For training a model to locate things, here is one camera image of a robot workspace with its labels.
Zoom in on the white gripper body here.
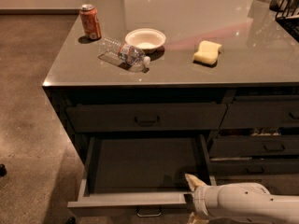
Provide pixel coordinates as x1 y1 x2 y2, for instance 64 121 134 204
183 185 219 219

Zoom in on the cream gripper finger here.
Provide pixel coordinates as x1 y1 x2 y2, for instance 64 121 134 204
185 174 206 191
187 212 209 224

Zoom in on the grey drawer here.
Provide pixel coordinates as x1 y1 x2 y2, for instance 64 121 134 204
66 103 226 133
221 98 299 129
67 137 211 217
208 159 299 175
209 135 299 158

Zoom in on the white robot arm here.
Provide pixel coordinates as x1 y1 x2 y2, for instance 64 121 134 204
185 174 299 224

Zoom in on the dark grey counter cabinet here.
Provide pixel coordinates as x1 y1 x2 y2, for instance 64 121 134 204
42 0 299 183

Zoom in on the black object at floor bottom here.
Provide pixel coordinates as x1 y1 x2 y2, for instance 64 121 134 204
65 217 76 224

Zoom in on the yellow sponge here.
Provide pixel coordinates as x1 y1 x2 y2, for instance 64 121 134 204
193 40 222 65

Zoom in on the clear plastic water bottle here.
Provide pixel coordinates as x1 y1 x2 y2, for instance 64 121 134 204
99 37 150 72

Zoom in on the white paper bowl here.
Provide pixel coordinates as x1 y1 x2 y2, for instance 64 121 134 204
125 28 166 53

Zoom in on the small black floor object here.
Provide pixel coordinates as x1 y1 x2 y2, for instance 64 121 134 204
0 163 7 176

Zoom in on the orange soda can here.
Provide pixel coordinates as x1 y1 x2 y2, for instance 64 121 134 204
79 4 101 40

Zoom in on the black wire dish rack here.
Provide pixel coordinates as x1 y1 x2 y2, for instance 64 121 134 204
269 0 299 42

